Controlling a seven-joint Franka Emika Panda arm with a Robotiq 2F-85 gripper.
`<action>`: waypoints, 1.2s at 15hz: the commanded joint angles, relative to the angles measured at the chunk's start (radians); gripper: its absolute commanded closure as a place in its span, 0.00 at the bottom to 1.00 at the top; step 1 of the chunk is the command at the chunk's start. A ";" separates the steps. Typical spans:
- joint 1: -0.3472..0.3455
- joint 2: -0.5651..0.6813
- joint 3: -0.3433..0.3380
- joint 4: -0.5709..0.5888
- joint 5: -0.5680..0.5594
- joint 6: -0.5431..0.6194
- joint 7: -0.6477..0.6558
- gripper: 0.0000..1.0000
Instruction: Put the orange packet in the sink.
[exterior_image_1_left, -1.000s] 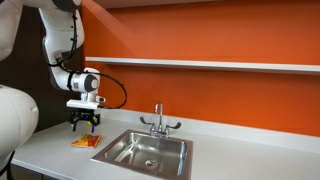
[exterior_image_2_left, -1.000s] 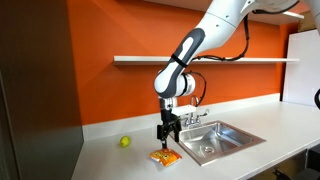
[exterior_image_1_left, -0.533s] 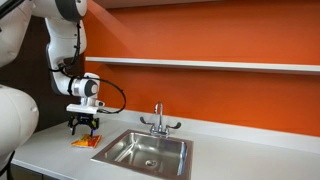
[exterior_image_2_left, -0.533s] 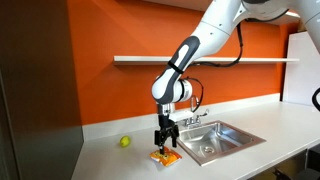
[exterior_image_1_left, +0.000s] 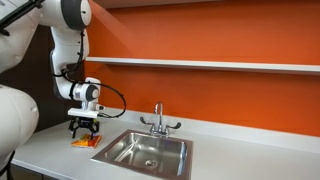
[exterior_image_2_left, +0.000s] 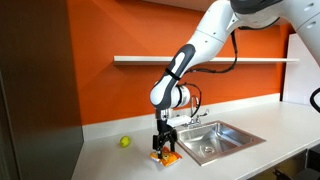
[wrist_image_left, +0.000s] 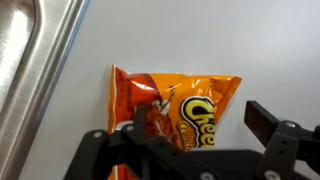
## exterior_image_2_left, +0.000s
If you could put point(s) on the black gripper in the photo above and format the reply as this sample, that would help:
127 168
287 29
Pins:
164 130

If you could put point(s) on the orange Cheetos chip packet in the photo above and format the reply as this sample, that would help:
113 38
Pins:
168 157

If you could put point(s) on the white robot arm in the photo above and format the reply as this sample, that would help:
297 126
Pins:
218 24

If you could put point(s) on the chrome sink faucet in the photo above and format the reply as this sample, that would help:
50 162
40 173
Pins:
195 104

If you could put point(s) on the stainless steel sink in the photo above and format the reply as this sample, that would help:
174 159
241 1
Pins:
211 141

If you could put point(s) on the yellow-green tennis ball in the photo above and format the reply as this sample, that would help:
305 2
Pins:
125 141

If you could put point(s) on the dark grey cabinet panel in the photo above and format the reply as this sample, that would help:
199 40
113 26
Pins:
41 134

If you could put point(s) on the black chair under counter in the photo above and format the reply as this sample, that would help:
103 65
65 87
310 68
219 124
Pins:
308 169

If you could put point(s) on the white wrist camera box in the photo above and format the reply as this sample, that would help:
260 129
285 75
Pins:
179 120

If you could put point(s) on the white wall shelf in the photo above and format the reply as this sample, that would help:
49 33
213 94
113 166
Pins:
165 60

